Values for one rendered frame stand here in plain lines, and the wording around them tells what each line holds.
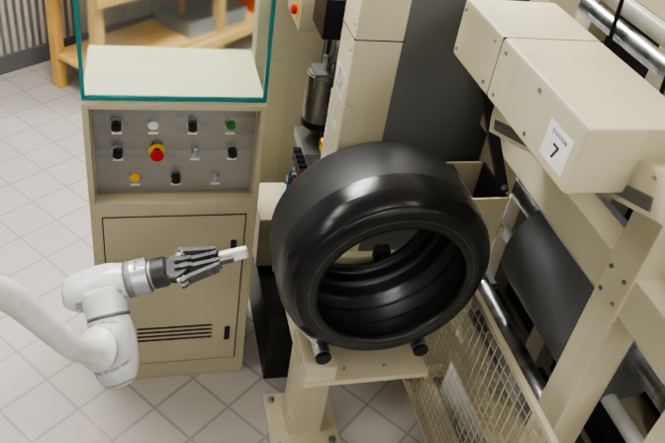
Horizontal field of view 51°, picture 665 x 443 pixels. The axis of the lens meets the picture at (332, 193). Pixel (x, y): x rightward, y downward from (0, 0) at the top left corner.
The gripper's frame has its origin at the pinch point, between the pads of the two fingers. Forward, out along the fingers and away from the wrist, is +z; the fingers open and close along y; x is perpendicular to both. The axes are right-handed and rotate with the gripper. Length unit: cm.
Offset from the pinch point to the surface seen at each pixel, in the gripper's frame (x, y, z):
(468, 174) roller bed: 24, 38, 76
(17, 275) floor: 95, 124, -106
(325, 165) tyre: -13.7, 9.0, 26.9
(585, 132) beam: -41, -35, 69
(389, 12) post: -42, 26, 50
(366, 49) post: -33, 26, 44
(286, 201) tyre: -6.1, 8.2, 15.7
